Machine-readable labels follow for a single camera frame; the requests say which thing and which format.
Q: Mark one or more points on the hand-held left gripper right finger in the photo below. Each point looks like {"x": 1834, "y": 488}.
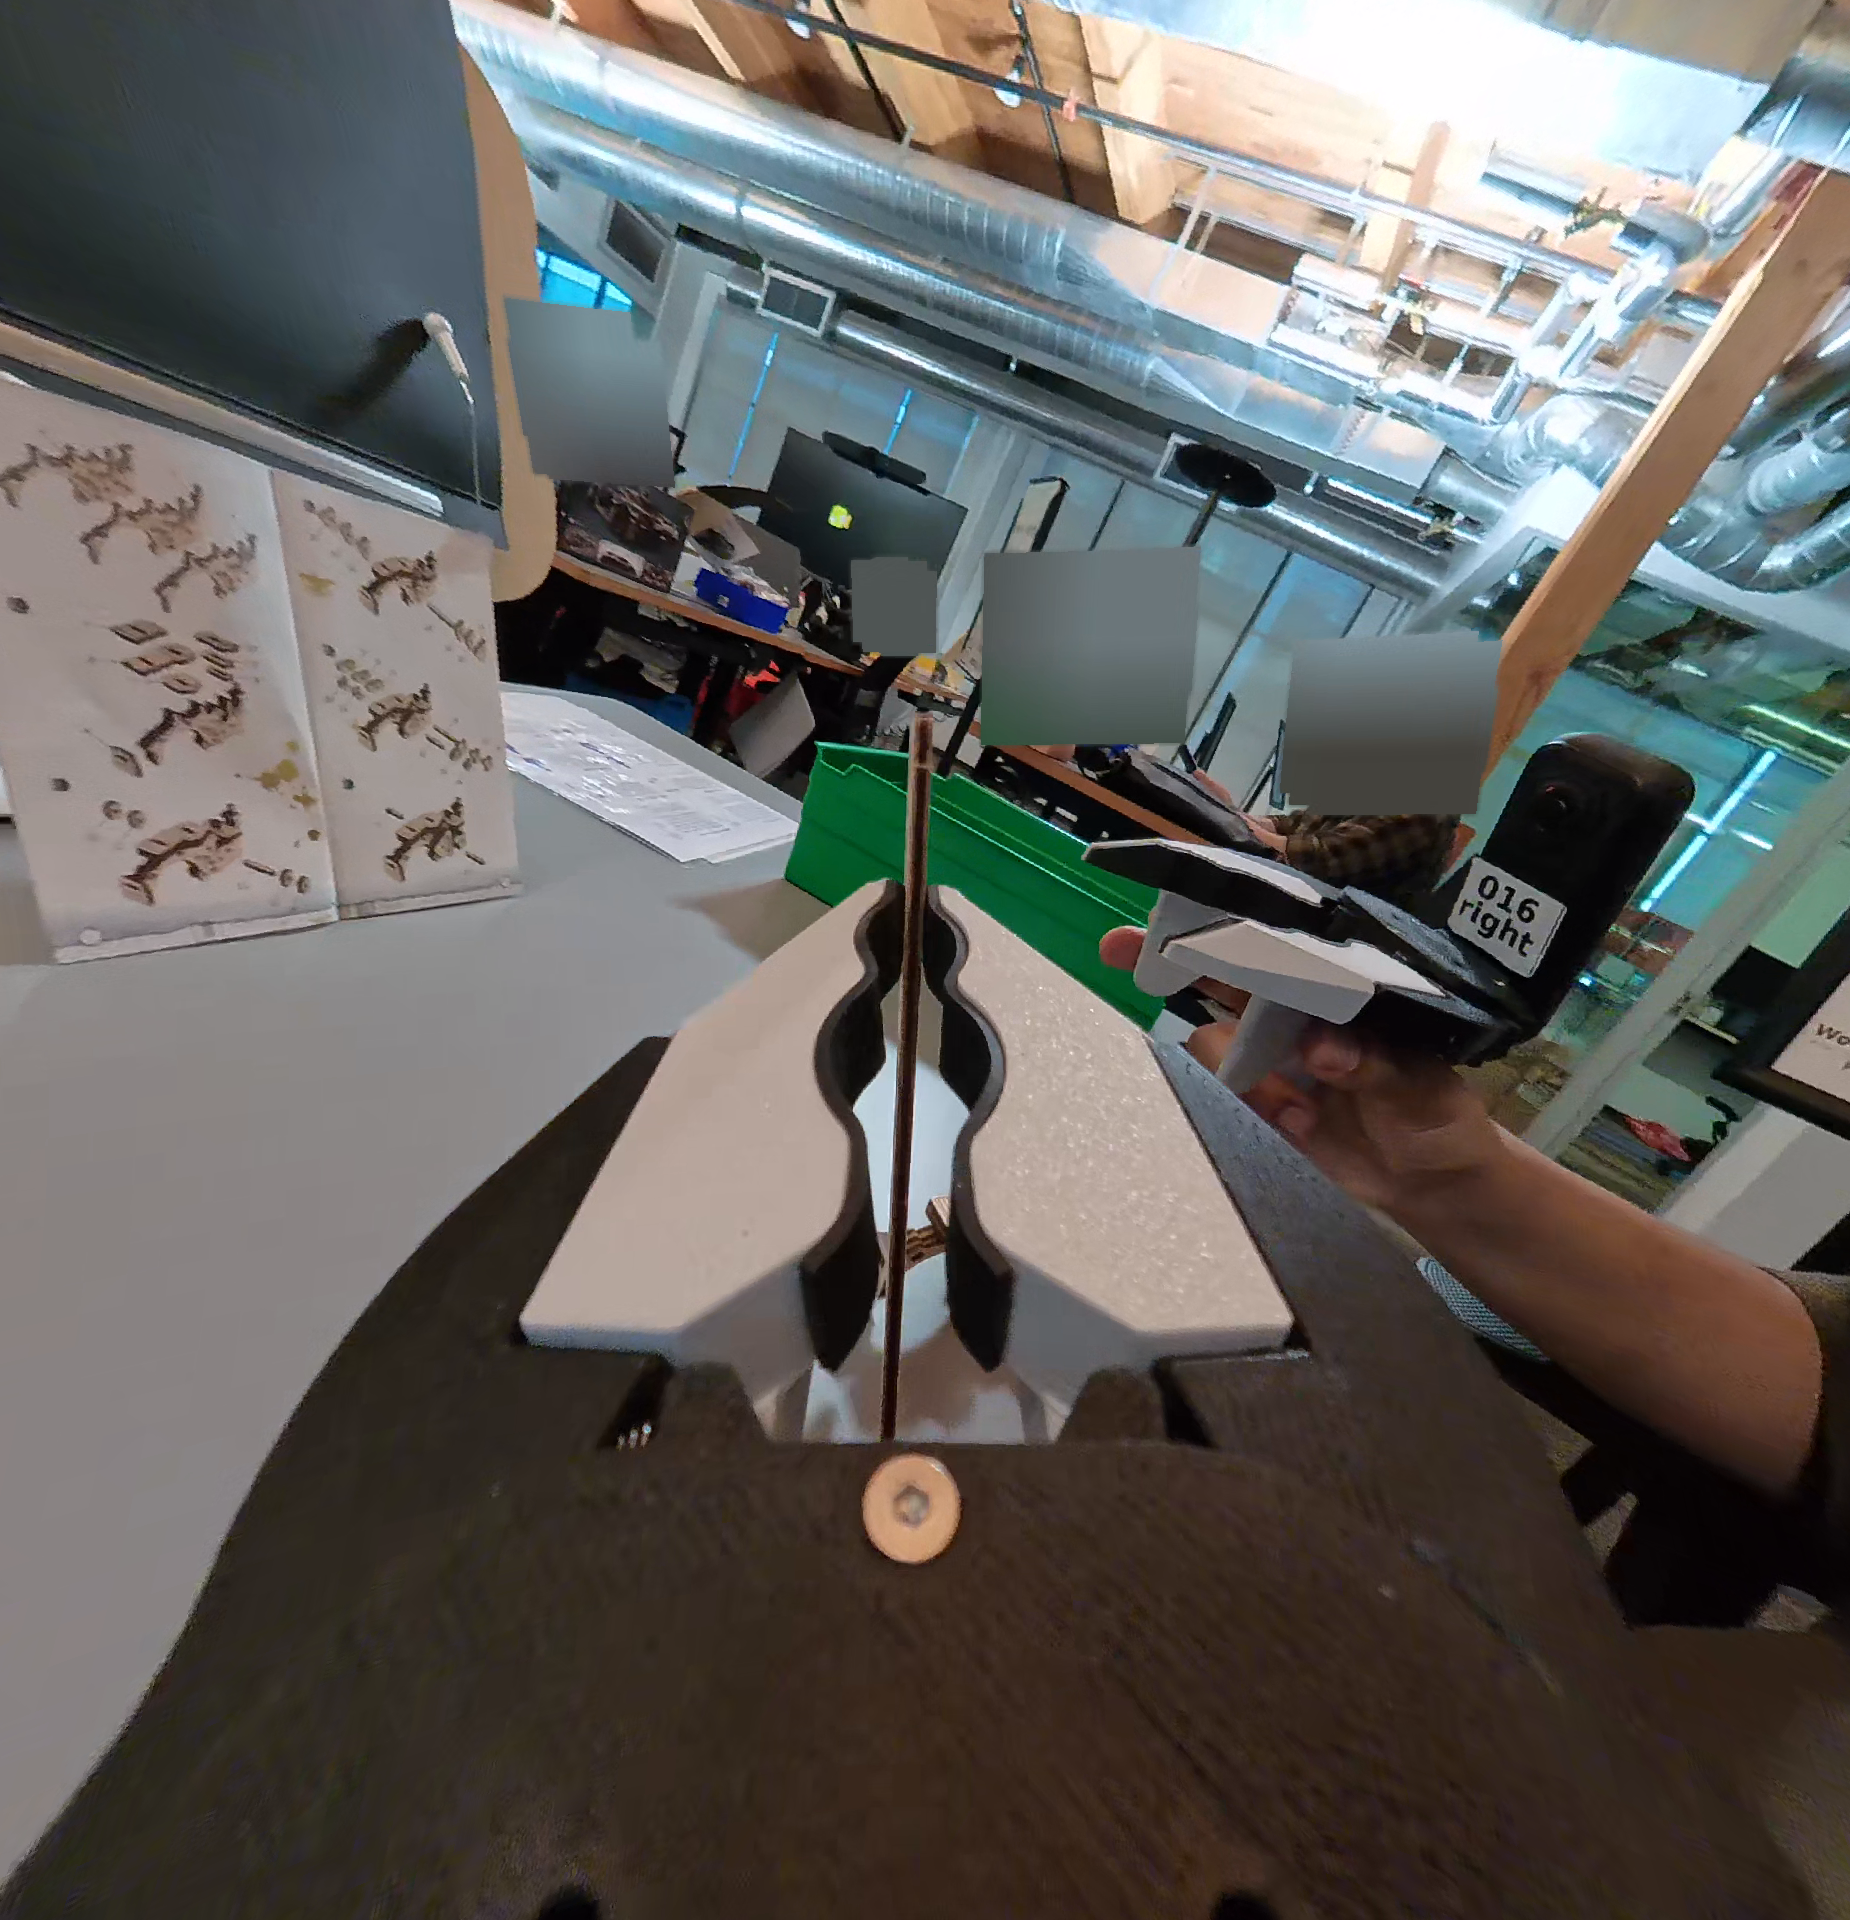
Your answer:
{"x": 1121, "y": 1184}

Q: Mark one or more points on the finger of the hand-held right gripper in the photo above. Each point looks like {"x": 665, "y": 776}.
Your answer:
{"x": 1242, "y": 895}
{"x": 1284, "y": 972}

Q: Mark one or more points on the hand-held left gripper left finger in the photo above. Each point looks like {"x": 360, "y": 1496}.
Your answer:
{"x": 686, "y": 1184}

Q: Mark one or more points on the wooden cut-out sheet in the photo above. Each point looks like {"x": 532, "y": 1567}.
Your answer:
{"x": 909, "y": 930}

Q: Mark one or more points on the person's right forearm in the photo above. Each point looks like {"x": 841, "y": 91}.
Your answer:
{"x": 1645, "y": 1289}

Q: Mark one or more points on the grey desk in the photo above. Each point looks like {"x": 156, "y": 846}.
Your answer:
{"x": 266, "y": 1200}

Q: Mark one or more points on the person's right hand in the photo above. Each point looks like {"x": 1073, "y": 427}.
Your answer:
{"x": 1389, "y": 1124}

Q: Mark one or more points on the green plastic bin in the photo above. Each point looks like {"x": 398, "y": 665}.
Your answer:
{"x": 1000, "y": 856}

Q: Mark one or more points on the framed marker sign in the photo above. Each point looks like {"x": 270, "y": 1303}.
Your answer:
{"x": 1824, "y": 1019}

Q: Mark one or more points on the printed paper sheet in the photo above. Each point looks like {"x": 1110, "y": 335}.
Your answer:
{"x": 640, "y": 774}

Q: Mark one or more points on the black floor lamp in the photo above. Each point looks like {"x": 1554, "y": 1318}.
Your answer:
{"x": 1221, "y": 476}

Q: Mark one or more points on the black monitor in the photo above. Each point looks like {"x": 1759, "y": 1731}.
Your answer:
{"x": 865, "y": 507}

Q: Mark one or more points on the blue plastic box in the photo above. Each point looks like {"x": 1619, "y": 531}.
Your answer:
{"x": 740, "y": 604}

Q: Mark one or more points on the silver pipe bundle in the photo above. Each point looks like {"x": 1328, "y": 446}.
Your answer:
{"x": 1764, "y": 495}

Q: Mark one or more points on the wooden table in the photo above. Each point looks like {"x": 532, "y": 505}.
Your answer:
{"x": 640, "y": 586}

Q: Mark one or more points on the dark printed box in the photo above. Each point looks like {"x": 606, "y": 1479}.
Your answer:
{"x": 624, "y": 529}

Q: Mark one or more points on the assembly instruction booklet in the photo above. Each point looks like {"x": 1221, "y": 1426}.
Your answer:
{"x": 145, "y": 678}

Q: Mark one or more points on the plywood board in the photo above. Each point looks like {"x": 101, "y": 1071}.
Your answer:
{"x": 510, "y": 224}

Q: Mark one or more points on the dark grey panel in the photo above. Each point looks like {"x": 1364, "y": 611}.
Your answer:
{"x": 188, "y": 198}

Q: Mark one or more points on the wooden post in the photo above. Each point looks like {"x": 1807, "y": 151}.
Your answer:
{"x": 1691, "y": 449}

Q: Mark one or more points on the silver ventilation duct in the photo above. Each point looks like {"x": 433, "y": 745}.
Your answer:
{"x": 807, "y": 211}

